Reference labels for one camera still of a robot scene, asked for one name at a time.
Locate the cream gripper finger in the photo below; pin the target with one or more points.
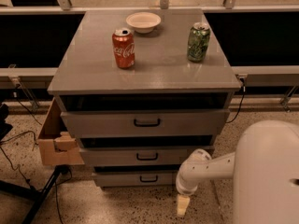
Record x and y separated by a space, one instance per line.
182 204

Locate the grey bottom drawer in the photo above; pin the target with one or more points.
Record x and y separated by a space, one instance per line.
130 179

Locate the grey drawer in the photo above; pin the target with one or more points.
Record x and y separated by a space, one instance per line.
139 156
130 179
144 123

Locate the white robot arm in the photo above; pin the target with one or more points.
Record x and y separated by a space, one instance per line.
265 170

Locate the grey top drawer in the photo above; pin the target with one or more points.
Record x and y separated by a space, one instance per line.
144 123

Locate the grey middle drawer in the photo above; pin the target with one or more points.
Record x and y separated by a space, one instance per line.
139 156

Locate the grey drawer cabinet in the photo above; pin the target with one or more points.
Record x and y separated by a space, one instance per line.
162 79

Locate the wooden side box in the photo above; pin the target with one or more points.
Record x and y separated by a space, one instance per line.
55 144

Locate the black tripod stand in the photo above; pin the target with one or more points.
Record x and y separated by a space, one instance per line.
37 196

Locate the red cola can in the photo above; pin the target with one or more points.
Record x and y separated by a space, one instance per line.
123 48

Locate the green soda can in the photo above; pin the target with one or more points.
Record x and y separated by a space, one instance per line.
198 42

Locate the white paper bowl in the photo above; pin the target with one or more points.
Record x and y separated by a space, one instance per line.
143 22

